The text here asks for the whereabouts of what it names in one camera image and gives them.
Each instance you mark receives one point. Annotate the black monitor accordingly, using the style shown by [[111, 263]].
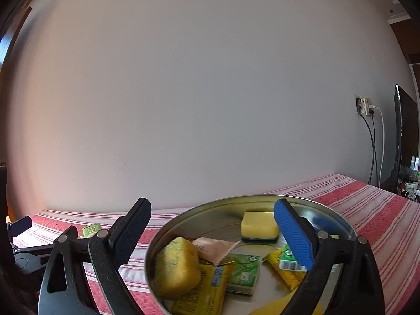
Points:
[[407, 131]]

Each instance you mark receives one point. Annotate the round metal tin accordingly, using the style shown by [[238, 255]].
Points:
[[229, 210]]

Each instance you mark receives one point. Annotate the wooden cabinet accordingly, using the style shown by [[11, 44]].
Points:
[[410, 36]]

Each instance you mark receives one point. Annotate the white plug charger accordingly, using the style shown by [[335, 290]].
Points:
[[371, 110]]

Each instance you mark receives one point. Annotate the green tissue pack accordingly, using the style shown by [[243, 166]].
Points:
[[244, 274]]

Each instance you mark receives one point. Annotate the red striped tablecloth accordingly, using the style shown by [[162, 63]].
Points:
[[361, 203]]

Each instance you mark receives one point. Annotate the plain yellow packet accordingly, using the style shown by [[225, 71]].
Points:
[[279, 306]]

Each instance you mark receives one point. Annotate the yellow snack packet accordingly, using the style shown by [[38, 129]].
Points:
[[206, 295], [288, 270]]

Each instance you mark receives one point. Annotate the white wall socket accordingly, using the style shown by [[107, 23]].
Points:
[[361, 105]]

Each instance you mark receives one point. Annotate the pale pink snack packet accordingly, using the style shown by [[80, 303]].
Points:
[[213, 246]]

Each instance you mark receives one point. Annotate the yellow sponge with green pad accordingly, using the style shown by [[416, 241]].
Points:
[[257, 224]]

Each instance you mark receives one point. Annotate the small green packet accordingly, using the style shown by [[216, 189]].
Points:
[[91, 230]]

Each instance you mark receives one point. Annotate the speckled yellow sponge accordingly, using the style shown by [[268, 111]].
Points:
[[175, 269]]

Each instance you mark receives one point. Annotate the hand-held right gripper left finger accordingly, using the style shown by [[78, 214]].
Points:
[[131, 233]]

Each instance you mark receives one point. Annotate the white bottle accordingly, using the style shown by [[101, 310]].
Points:
[[412, 164], [417, 164]]

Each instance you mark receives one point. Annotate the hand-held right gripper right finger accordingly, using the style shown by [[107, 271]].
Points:
[[293, 233]]

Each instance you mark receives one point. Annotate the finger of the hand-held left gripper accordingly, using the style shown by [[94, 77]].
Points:
[[31, 256], [19, 225]]

